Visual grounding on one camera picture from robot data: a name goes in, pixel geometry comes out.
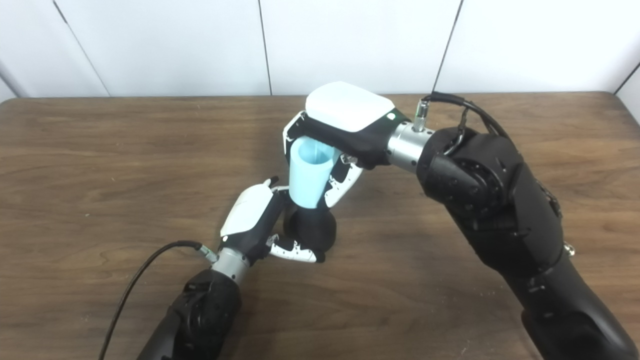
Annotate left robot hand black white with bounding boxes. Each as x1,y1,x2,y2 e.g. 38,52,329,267
219,176,326,265

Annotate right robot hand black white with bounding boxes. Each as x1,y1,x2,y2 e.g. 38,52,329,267
282,81,414,209

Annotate black funnel-shaped nozzle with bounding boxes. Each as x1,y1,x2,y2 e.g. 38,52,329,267
283,202,337,256

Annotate light-blue hose piece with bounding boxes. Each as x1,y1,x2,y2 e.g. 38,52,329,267
289,137,337,209

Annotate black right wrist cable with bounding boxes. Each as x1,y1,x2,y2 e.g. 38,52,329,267
412,91,511,142

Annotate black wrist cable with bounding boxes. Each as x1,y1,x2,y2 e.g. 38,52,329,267
98,240,219,360
412,91,511,142

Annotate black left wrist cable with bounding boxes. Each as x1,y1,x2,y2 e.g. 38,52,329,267
98,240,219,360

